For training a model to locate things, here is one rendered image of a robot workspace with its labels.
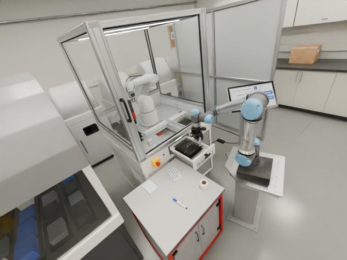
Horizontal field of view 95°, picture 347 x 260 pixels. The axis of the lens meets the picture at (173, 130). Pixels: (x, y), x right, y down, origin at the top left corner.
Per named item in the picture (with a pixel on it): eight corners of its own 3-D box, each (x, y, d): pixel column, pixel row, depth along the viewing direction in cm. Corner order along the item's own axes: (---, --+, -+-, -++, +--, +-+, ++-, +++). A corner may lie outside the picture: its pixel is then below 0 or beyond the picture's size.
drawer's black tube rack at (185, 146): (203, 150, 156) (202, 145, 153) (191, 160, 147) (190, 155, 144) (186, 142, 171) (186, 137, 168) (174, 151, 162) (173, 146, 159)
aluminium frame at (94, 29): (211, 115, 190) (206, 7, 135) (140, 164, 138) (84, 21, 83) (161, 101, 255) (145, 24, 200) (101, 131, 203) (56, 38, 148)
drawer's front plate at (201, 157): (215, 152, 153) (214, 144, 147) (195, 171, 139) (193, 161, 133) (213, 152, 154) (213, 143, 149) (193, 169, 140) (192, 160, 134)
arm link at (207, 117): (216, 111, 127) (204, 109, 134) (209, 117, 120) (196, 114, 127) (216, 119, 131) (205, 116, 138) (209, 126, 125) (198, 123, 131)
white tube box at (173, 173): (182, 178, 141) (181, 175, 139) (173, 182, 139) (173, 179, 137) (175, 169, 151) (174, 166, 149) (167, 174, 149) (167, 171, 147)
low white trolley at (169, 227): (224, 234, 166) (224, 188, 126) (183, 293, 135) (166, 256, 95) (185, 201, 206) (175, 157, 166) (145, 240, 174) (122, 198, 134)
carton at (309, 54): (318, 60, 314) (322, 44, 299) (312, 64, 299) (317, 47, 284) (294, 60, 343) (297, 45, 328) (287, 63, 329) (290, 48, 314)
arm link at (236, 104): (270, 83, 102) (210, 103, 140) (264, 90, 95) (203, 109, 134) (276, 99, 104) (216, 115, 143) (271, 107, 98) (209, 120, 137)
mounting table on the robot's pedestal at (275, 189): (282, 165, 149) (285, 156, 143) (279, 206, 119) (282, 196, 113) (233, 154, 172) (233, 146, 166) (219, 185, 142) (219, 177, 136)
